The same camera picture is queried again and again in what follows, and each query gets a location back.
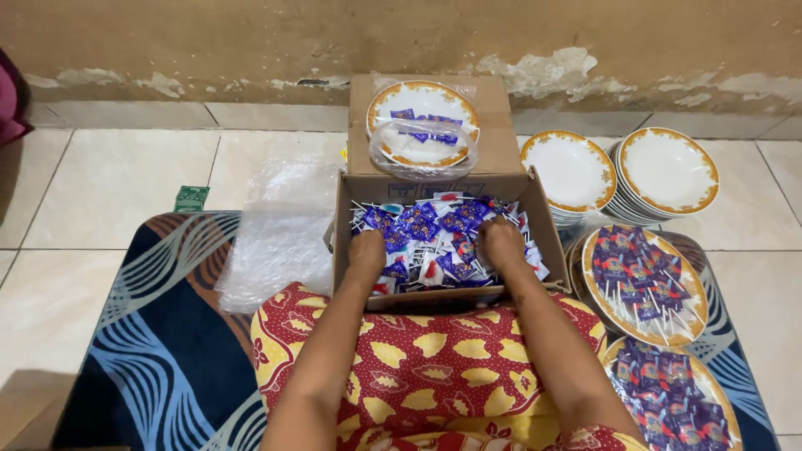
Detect person's right hand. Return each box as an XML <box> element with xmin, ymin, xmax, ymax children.
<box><xmin>477</xmin><ymin>216</ymin><xmax>528</xmax><ymax>271</ymax></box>

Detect person's left hand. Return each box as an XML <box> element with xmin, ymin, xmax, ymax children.
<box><xmin>346</xmin><ymin>228</ymin><xmax>388</xmax><ymax>283</ymax></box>

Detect open brown cardboard box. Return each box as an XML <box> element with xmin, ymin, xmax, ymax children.
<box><xmin>330</xmin><ymin>166</ymin><xmax>572</xmax><ymax>312</ymax></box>

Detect pile of loose wrapped lollipops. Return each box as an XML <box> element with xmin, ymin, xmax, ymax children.
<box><xmin>350</xmin><ymin>192</ymin><xmax>551</xmax><ymax>295</ymax></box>

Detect closed brown cardboard box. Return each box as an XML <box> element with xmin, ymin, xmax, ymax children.
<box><xmin>346</xmin><ymin>74</ymin><xmax>526</xmax><ymax>176</ymax></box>

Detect stack of gold-rimmed white plates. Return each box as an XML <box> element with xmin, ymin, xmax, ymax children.
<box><xmin>519</xmin><ymin>129</ymin><xmax>619</xmax><ymax>228</ymax></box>
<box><xmin>603</xmin><ymin>127</ymin><xmax>721</xmax><ymax>226</ymax></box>

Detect clear plastic bag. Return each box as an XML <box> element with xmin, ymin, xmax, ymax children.
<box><xmin>368</xmin><ymin>118</ymin><xmax>480</xmax><ymax>182</ymax></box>

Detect bubble wrap sheet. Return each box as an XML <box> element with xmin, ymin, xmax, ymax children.
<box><xmin>214</xmin><ymin>210</ymin><xmax>336</xmax><ymax>314</ymax></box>

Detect clear plastic sheet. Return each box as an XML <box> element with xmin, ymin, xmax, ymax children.
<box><xmin>241</xmin><ymin>153</ymin><xmax>345</xmax><ymax>215</ymax></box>

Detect small bunch of blue lollipops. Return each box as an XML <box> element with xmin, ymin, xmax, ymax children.
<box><xmin>390</xmin><ymin>108</ymin><xmax>464</xmax><ymax>146</ymax></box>

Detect gold-rimmed white plate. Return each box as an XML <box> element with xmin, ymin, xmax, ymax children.
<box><xmin>366</xmin><ymin>80</ymin><xmax>481</xmax><ymax>169</ymax></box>

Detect layer of blue wrapped lollipops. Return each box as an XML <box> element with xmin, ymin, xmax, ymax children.
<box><xmin>592</xmin><ymin>225</ymin><xmax>695</xmax><ymax>339</ymax></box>
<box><xmin>611</xmin><ymin>341</ymin><xmax>733</xmax><ymax>451</ymax></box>

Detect red yellow patterned skirt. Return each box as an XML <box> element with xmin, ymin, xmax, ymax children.
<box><xmin>251</xmin><ymin>282</ymin><xmax>649</xmax><ymax>451</ymax></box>

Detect green paper packet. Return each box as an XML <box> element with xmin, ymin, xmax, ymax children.
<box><xmin>173</xmin><ymin>185</ymin><xmax>211</xmax><ymax>213</ymax></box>

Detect plastic-wrapped gold-rimmed plate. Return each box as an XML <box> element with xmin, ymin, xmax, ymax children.
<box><xmin>566</xmin><ymin>224</ymin><xmax>710</xmax><ymax>349</ymax></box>
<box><xmin>603</xmin><ymin>336</ymin><xmax>744</xmax><ymax>451</ymax></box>

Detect blue brown patterned mat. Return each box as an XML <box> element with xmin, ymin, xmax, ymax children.
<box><xmin>50</xmin><ymin>211</ymin><xmax>781</xmax><ymax>451</ymax></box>

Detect pink cloth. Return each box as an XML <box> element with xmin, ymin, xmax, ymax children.
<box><xmin>0</xmin><ymin>47</ymin><xmax>33</xmax><ymax>146</ymax></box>

